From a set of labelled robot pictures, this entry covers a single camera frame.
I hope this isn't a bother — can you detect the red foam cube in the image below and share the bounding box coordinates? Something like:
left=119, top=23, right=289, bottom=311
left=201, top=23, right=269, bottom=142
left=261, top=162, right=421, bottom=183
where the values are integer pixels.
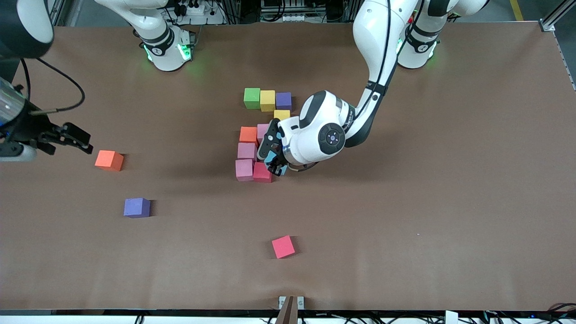
left=271, top=235, right=296, bottom=259

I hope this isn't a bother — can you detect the brown table cover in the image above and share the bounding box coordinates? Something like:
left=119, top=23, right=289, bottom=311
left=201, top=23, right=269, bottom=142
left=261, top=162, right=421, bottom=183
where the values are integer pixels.
left=0, top=20, right=576, bottom=312

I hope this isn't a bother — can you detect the crimson foam cube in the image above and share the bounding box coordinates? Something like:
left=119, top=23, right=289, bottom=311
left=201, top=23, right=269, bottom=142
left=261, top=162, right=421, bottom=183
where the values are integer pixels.
left=253, top=162, right=274, bottom=183

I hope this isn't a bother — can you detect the aluminium frame post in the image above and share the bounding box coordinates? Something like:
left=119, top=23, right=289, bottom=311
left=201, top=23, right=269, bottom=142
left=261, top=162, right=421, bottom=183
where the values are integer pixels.
left=274, top=296, right=295, bottom=324

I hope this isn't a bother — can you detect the small metal bracket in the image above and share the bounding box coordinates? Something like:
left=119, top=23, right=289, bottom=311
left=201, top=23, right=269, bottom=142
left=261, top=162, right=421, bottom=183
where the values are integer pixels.
left=278, top=296, right=305, bottom=310

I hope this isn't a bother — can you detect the white power strip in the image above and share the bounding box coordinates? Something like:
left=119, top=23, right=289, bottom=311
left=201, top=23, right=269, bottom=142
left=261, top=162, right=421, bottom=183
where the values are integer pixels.
left=173, top=0, right=225, bottom=25

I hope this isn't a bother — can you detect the metal equipment rack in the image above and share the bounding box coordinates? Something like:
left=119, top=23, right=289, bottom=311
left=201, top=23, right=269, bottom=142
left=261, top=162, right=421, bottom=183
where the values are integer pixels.
left=260, top=0, right=315, bottom=24

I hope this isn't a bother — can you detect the light blue foam cube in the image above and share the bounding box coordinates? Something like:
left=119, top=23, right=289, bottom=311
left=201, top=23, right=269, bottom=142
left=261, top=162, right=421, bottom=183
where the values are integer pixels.
left=265, top=128, right=288, bottom=176

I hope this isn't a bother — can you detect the green foam cube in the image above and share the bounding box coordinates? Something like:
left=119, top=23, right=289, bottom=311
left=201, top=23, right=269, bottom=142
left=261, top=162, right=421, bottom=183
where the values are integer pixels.
left=243, top=88, right=262, bottom=110

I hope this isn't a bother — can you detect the orange foam cube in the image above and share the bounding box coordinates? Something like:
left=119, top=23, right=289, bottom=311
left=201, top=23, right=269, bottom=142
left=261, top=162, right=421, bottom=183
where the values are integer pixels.
left=239, top=126, right=259, bottom=145
left=94, top=150, right=124, bottom=172

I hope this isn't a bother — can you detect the aluminium frame profile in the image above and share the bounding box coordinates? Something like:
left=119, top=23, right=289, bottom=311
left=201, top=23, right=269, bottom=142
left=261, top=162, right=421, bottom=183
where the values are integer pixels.
left=539, top=0, right=576, bottom=90
left=47, top=0, right=75, bottom=27

